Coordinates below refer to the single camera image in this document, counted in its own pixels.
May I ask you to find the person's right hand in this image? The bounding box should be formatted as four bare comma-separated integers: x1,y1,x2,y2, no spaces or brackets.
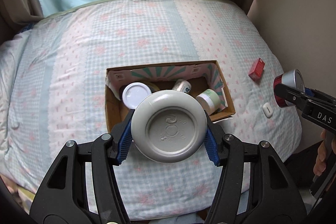
313,130,327,177

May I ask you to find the white earbuds case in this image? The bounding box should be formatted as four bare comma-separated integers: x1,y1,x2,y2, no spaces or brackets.
262,102,275,118

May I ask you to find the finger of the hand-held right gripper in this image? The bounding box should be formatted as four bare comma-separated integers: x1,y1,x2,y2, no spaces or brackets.
274,82,313,109
304,88,336,107

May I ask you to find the colourful patterned cloth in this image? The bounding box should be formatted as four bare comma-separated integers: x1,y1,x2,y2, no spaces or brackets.
2,176,36,215

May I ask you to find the small white bottle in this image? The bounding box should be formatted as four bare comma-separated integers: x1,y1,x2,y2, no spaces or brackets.
172,79,192,95

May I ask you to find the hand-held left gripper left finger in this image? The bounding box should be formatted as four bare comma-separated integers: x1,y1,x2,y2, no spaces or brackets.
29,109,135,224

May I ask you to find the small red carton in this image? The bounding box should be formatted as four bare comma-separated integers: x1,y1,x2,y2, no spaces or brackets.
248,58,266,80

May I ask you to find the dark blue fabric item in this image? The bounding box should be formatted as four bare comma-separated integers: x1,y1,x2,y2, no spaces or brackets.
19,23,35,33

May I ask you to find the teal jar with white lid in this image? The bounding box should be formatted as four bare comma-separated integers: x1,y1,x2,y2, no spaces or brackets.
122,82,153,110

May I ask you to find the green jar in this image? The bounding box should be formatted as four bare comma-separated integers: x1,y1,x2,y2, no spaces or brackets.
196,89,221,112

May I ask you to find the red and silver can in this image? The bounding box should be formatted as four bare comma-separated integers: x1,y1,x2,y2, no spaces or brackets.
273,69,306,108

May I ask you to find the small white jar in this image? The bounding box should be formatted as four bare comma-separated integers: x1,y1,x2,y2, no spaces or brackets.
130,90,208,164

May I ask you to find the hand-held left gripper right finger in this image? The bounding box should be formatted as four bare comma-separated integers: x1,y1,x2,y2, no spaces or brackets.
203,111,307,224

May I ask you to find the cardboard box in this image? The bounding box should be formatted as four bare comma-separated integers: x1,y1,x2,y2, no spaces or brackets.
105,60,236,133

